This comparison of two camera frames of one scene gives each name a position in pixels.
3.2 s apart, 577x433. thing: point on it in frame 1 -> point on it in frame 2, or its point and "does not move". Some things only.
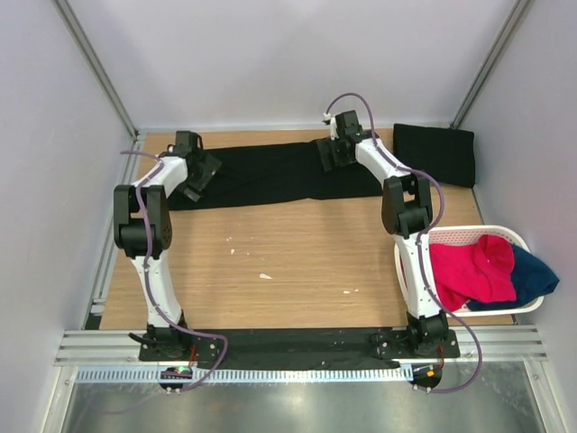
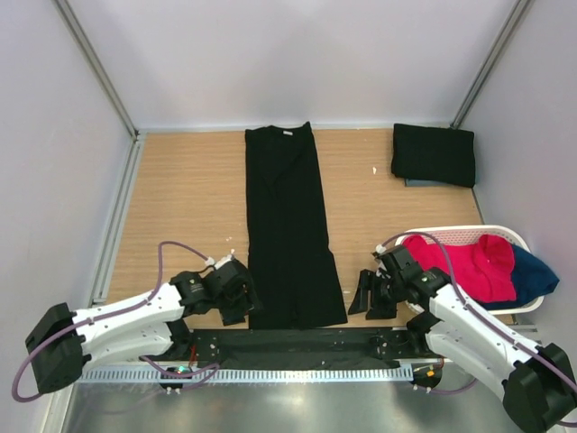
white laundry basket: x=458 y=234 does not move
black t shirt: x=279 y=176 -> x=292 y=275
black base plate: x=297 y=345 does not move
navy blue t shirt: x=530 y=278 does not move
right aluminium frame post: x=489 y=64 does not move
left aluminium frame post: x=97 y=66 does not move
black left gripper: x=210 y=167 -> x=248 y=302
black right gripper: x=325 y=147 -> x=370 y=280
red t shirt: x=480 y=271 does not move
